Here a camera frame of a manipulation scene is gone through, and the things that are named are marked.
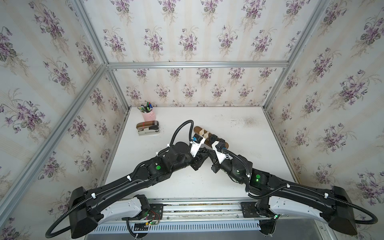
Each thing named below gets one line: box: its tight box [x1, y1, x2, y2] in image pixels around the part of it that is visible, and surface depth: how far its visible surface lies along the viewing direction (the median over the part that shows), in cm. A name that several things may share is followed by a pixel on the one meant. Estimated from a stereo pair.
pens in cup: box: [137, 101, 154, 114], surface depth 105 cm
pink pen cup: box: [142, 109, 157, 122], surface depth 107 cm
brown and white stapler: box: [136, 120, 161, 136], surface depth 105 cm
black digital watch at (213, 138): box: [209, 134, 218, 145], surface depth 93 cm
